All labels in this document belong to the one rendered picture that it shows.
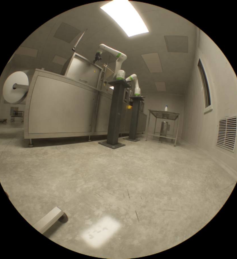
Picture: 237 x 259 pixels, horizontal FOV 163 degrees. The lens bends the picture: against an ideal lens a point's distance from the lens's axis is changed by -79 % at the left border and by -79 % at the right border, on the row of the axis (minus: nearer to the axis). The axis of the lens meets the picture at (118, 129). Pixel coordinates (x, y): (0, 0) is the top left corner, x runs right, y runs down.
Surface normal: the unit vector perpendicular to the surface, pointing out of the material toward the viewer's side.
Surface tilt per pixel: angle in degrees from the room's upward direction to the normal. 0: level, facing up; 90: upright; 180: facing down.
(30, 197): 0
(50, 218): 0
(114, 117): 90
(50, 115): 90
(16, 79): 90
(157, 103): 90
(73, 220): 0
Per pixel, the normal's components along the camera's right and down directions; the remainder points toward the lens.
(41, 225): 0.12, -0.99
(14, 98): 0.82, 0.15
